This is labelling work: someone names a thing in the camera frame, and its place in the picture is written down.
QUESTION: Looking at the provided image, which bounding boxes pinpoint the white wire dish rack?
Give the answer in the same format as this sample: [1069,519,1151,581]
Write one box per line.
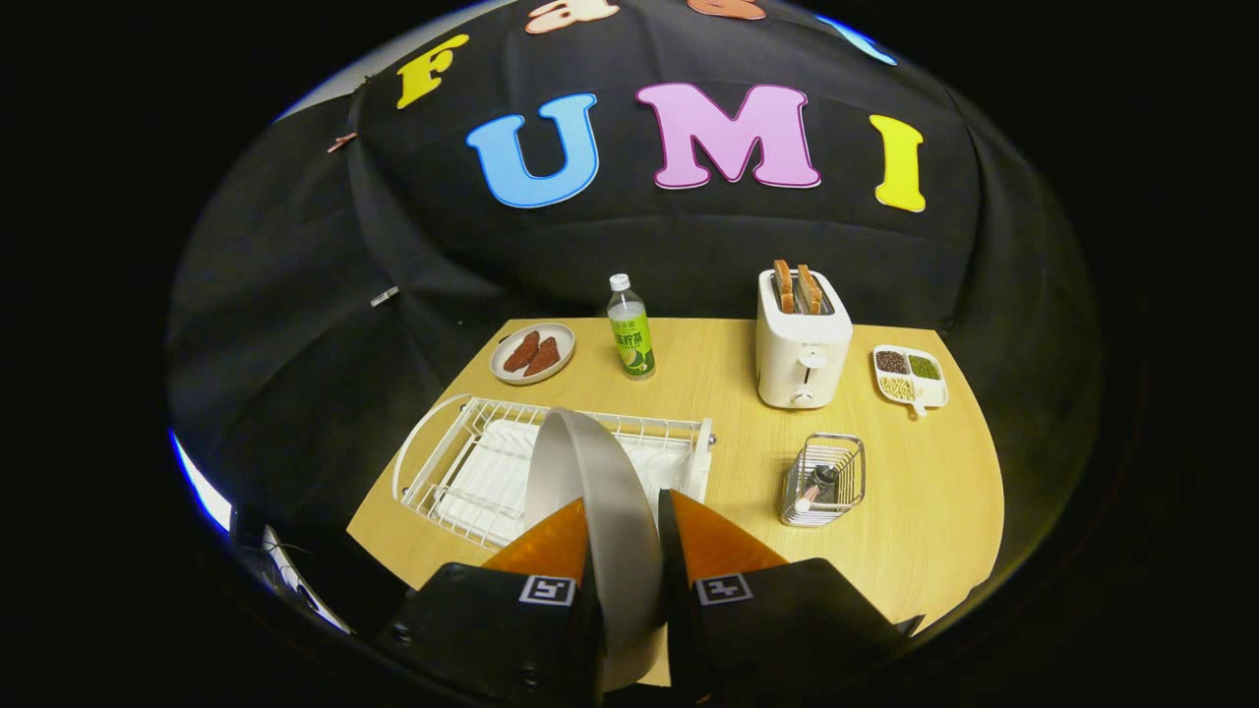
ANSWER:
[391,393,716,550]

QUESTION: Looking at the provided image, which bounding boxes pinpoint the black backdrop cloth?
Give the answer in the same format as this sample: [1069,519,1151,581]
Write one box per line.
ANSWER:
[167,0,1098,591]

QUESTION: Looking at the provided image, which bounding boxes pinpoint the silver wire basket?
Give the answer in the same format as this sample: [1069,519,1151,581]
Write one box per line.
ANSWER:
[780,433,867,529]

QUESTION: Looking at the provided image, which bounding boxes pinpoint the grey plate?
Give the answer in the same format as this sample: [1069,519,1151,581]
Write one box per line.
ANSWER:
[524,407,668,692]

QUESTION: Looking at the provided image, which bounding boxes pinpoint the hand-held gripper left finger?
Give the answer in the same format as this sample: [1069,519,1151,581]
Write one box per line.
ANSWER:
[379,497,606,707]

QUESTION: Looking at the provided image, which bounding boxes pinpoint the green label tea bottle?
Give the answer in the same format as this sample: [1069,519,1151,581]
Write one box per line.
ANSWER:
[607,273,657,381]

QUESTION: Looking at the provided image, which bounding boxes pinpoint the white divided dish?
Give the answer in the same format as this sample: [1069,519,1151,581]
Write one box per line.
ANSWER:
[872,344,950,419]

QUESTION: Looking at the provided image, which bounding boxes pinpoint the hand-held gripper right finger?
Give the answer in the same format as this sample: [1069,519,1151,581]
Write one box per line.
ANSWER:
[657,489,926,705]

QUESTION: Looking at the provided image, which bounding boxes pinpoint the white toaster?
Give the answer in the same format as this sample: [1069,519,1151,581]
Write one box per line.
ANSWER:
[755,267,855,410]

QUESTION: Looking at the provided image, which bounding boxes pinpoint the small plate with meat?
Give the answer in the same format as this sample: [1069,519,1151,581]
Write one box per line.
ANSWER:
[490,323,576,385]

